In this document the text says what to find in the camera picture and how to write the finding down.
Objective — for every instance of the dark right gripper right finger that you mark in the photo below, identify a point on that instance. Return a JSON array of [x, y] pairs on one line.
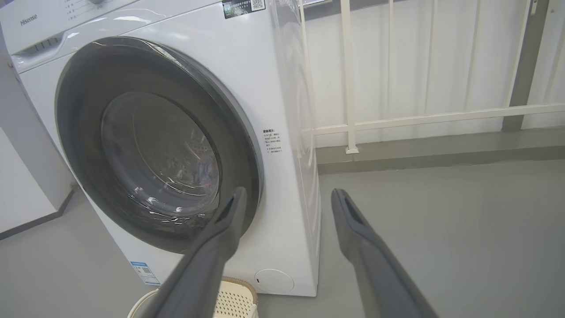
[[379, 274]]

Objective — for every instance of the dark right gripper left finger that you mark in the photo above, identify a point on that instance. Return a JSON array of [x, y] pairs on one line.
[[207, 260]]

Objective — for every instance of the dark round glass washer door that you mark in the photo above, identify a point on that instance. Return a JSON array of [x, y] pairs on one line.
[[88, 123]]

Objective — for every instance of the white front-load washing machine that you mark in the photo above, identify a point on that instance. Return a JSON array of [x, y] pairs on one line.
[[282, 88]]

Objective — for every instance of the cream perforated laundry basket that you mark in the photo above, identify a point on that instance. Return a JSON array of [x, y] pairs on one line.
[[236, 300]]

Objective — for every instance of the blue energy label sticker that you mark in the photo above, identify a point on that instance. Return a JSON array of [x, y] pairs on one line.
[[145, 274]]

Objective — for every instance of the round white filter cover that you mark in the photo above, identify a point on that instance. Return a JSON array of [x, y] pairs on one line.
[[274, 281]]

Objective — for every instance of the small black text sticker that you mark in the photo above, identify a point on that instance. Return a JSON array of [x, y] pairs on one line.
[[272, 141]]

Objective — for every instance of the white metal railing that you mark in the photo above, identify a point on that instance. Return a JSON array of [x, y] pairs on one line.
[[348, 88]]

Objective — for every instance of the black QR info sticker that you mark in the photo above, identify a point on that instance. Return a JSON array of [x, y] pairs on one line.
[[242, 8]]

